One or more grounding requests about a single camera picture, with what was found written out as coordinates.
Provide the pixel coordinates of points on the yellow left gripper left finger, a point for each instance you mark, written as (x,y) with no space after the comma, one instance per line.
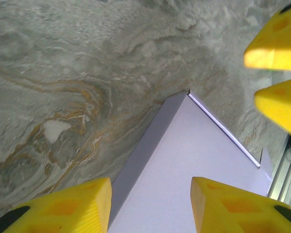
(63,211)

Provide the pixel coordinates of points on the white and lilac paper box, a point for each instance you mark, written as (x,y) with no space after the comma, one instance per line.
(184,174)

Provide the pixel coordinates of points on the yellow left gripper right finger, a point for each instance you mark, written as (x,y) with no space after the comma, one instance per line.
(237,211)

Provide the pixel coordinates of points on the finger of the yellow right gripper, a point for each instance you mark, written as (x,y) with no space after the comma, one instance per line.
(281,106)
(276,46)

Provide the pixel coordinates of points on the aluminium mounting rail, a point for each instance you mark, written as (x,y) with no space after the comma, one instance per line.
(286,174)

